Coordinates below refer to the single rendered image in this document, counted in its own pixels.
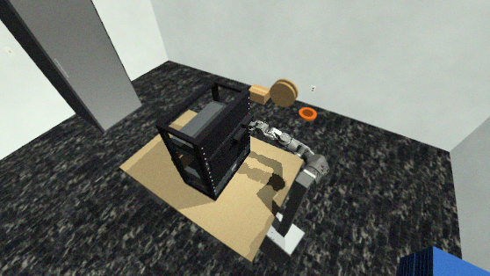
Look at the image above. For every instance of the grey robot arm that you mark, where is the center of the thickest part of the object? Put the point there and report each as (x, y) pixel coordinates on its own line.
(316, 165)

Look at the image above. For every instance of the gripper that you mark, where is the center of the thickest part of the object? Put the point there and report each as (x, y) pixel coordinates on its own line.
(261, 129)

